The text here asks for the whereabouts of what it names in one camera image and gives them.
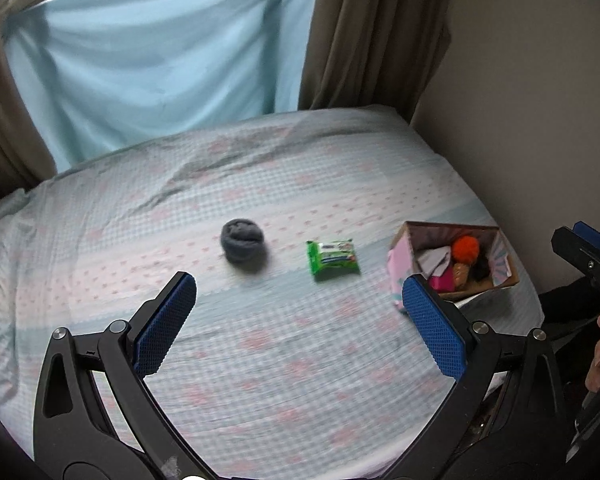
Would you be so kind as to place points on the brown plush toy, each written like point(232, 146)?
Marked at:
point(462, 274)

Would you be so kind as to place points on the light blue hanging cloth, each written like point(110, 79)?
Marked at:
point(155, 60)

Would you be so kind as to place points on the grey sock ball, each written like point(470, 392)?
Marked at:
point(242, 241)

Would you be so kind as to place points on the narrow brown curtain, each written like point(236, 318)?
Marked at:
point(10, 120)

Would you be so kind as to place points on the pink pouch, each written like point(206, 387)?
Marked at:
point(442, 281)

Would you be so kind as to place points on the wide brown curtain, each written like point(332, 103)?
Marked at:
point(375, 35)

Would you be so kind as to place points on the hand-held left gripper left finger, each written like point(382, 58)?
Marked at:
point(165, 325)

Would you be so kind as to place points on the person's right hand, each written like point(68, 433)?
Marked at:
point(599, 355)

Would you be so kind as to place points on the bed with checkered sheet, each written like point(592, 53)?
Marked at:
point(260, 360)

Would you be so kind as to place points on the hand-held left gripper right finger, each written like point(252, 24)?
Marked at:
point(432, 325)

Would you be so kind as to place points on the cardboard box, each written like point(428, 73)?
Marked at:
point(502, 265)

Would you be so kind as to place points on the orange pompom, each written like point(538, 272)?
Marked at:
point(466, 249)

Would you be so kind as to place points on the white cloth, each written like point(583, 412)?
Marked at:
point(434, 260)

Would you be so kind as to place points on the green wipes packet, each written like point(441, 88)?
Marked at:
point(332, 259)

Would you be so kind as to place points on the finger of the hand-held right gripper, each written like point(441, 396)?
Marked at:
point(577, 247)
point(597, 237)

